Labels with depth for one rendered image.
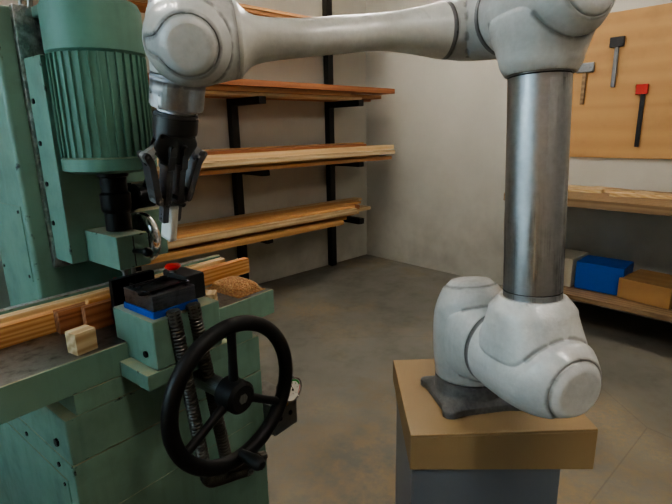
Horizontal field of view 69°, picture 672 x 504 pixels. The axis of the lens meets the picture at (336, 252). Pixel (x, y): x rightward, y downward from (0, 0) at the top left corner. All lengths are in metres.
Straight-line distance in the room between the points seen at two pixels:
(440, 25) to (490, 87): 3.18
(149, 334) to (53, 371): 0.16
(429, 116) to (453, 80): 0.36
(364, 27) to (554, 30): 0.29
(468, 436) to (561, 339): 0.29
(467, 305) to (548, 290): 0.20
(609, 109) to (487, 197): 1.07
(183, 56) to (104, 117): 0.39
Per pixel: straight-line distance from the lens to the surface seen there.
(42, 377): 0.93
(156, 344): 0.89
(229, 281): 1.18
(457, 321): 1.03
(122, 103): 1.02
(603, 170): 3.79
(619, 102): 3.74
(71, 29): 1.03
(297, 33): 0.75
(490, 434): 1.06
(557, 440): 1.11
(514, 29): 0.87
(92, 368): 0.96
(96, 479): 1.06
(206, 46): 0.65
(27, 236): 1.25
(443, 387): 1.13
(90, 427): 1.01
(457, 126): 4.27
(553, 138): 0.86
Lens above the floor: 1.27
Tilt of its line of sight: 14 degrees down
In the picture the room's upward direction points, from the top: 1 degrees counter-clockwise
